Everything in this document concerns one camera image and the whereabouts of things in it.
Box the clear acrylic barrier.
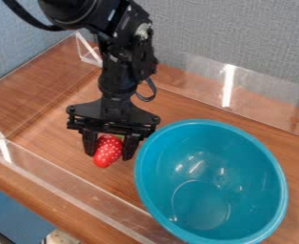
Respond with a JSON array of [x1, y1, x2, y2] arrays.
[[0, 132, 186, 244], [153, 52, 299, 135]]

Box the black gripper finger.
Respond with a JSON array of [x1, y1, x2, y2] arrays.
[[82, 129, 97, 156], [122, 133, 141, 161]]

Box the red toy strawberry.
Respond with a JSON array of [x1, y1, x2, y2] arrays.
[[93, 134, 122, 168]]

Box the clear acrylic back barrier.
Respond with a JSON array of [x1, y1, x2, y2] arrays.
[[153, 52, 299, 135]]

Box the clear acrylic corner bracket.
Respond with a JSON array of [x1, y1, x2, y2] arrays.
[[74, 32, 102, 68]]

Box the blue plastic bowl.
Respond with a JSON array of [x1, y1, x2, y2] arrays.
[[134, 119, 288, 244]]

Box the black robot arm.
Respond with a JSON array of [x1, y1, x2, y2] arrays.
[[2, 0, 160, 160]]

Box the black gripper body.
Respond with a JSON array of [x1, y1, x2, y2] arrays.
[[66, 98, 161, 140]]

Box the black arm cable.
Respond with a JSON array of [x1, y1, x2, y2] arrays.
[[134, 77, 158, 103]]

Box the clear acrylic front barrier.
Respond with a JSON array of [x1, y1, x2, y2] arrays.
[[0, 132, 186, 244]]

